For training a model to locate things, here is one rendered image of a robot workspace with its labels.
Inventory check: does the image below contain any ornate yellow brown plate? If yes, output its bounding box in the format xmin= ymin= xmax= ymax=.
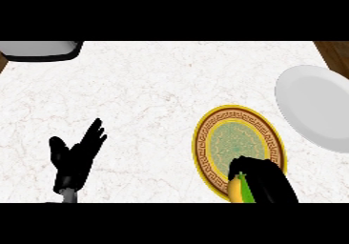
xmin=190 ymin=104 xmax=288 ymax=202

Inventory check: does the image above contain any plain white plate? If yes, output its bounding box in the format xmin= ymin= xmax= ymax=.
xmin=275 ymin=64 xmax=349 ymax=154

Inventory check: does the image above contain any grey appliance with black rim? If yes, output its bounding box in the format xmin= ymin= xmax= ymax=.
xmin=0 ymin=41 xmax=84 ymax=63

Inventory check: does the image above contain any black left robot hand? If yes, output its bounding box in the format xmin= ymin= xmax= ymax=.
xmin=47 ymin=117 xmax=108 ymax=194

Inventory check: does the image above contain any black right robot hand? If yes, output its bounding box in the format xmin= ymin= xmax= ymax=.
xmin=226 ymin=155 xmax=300 ymax=204

